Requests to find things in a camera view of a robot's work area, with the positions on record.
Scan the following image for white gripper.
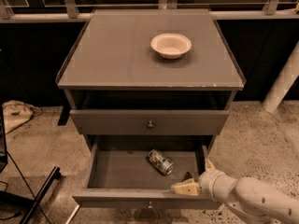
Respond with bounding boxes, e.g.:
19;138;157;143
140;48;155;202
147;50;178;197
171;159;235;201

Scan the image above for green 7up can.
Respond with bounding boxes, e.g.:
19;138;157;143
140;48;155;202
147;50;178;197
148;149;174;175

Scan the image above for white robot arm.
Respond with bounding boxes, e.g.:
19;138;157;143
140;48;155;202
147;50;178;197
171;159;299;224

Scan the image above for round upper drawer knob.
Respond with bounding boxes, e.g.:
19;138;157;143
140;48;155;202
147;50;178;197
147;120;154;129

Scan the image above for grey open middle drawer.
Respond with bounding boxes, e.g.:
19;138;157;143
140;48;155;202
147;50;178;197
73;135;221;210

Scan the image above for grey upper drawer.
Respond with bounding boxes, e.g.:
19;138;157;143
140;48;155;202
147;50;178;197
70;109;228;135

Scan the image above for grey drawer cabinet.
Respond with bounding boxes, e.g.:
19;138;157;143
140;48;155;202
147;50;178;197
56;9;245;147

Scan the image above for white paper bowl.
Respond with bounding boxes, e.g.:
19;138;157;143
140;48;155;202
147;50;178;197
150;34;192;60

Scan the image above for black stand leg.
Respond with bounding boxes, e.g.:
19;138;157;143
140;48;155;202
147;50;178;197
0;166;62;224

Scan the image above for beige cloth bag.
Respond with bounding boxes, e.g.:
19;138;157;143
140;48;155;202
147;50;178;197
2;100;41;133

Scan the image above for metal window railing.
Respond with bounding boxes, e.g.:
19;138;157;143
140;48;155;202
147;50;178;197
0;0;299;22

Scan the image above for white diagonal post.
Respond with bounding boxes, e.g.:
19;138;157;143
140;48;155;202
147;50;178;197
262;42;299;113

